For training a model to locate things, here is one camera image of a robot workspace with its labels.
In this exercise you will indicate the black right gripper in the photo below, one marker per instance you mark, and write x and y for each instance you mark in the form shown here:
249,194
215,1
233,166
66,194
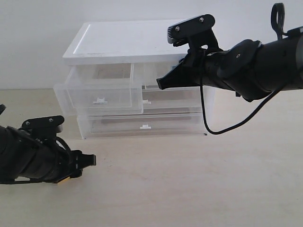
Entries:
202,72

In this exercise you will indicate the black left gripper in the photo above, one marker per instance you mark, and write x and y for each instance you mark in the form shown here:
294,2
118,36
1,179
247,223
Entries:
53,163

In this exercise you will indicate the yellow toy cheese wedge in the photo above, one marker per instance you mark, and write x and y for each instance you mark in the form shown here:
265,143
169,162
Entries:
64,180

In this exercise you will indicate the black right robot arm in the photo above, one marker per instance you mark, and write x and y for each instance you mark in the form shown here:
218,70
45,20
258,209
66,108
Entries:
251,69

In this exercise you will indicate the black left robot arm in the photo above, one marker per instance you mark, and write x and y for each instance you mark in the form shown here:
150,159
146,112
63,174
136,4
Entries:
16,150

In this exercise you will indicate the clear middle wide drawer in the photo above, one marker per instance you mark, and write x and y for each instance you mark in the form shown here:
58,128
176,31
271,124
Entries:
186,100

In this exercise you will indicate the clear wide drawer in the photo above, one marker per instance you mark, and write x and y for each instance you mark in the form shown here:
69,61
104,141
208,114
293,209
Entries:
186,100
140,125

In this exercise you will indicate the clear bottom wide drawer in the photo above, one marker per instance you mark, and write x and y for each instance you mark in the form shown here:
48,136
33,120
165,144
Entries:
140,125

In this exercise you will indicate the white plastic drawer cabinet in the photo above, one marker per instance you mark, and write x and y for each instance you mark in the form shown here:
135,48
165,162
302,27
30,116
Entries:
131,42

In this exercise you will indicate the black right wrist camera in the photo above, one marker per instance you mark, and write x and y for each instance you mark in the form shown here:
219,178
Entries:
196,32

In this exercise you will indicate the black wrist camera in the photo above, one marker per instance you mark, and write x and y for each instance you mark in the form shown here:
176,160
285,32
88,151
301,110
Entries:
196,32
45,127

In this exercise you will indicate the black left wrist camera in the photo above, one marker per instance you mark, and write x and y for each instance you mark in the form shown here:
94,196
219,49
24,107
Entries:
45,127

